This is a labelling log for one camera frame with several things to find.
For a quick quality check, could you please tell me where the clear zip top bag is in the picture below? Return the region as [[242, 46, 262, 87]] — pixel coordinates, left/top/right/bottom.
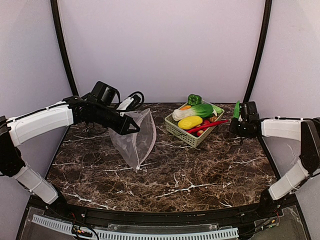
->
[[108, 108, 157, 172]]

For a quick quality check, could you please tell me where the green cucumber toy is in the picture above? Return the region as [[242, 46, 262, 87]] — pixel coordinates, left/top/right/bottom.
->
[[233, 100, 240, 119]]

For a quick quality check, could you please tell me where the red chili pepper toy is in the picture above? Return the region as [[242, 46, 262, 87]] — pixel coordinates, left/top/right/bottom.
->
[[186, 120, 228, 134]]

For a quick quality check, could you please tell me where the pale green plastic basket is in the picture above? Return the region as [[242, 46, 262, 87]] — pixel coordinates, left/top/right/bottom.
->
[[164, 99, 225, 148]]

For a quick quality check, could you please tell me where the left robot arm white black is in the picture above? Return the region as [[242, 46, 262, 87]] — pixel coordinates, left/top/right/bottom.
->
[[0, 81, 145, 205]]

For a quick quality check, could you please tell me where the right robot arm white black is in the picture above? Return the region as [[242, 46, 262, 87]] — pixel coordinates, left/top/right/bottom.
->
[[229, 101, 320, 218]]

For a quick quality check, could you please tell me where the bok choy toy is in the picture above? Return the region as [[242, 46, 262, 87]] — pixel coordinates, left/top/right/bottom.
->
[[172, 103, 218, 121]]

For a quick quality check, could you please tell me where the yellow lemon toy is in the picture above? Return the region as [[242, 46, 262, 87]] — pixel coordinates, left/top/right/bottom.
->
[[177, 116, 203, 130]]

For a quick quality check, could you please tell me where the green bell pepper toy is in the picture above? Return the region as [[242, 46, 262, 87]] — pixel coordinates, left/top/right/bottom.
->
[[187, 94, 202, 106]]

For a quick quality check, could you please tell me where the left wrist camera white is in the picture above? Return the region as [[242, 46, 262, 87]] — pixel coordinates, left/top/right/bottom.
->
[[116, 91, 145, 117]]

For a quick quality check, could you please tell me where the black front rail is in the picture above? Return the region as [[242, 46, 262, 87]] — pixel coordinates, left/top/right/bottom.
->
[[44, 202, 283, 228]]

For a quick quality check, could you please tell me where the white slotted cable duct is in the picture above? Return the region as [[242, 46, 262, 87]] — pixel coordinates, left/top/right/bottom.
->
[[31, 214, 239, 240]]

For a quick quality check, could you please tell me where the right black frame post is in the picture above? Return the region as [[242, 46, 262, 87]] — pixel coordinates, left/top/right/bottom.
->
[[242, 0, 273, 102]]

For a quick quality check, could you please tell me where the black frame post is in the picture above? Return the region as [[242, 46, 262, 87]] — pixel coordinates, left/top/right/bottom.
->
[[242, 0, 273, 102], [50, 0, 79, 96]]

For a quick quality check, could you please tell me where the left black frame post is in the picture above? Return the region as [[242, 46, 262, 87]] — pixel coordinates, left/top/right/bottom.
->
[[50, 0, 79, 96]]

